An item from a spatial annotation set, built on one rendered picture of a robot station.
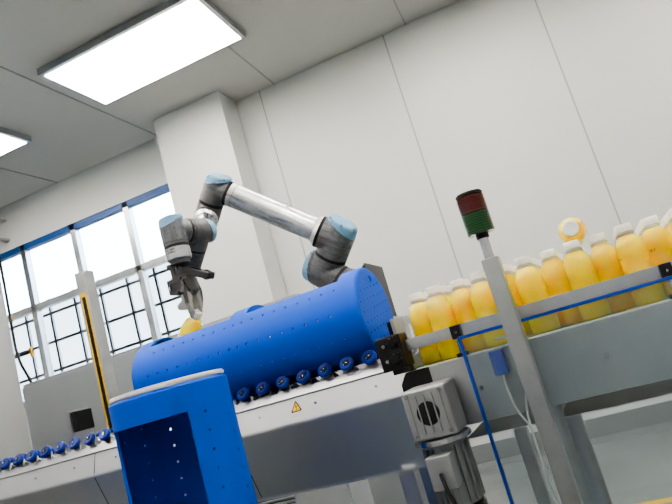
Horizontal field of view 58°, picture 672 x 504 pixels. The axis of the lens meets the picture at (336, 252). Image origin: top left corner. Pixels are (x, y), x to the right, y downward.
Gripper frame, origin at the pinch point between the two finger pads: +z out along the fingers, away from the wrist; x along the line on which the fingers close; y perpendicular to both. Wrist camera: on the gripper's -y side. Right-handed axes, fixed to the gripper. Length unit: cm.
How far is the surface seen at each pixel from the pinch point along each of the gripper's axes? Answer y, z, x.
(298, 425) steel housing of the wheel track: -35, 44, 13
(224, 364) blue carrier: -14.9, 20.5, 13.2
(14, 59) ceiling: 157, -211, -91
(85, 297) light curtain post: 80, -29, -31
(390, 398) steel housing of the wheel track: -66, 43, 13
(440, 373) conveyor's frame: -84, 39, 22
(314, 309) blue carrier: -50, 13, 12
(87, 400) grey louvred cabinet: 195, 9, -130
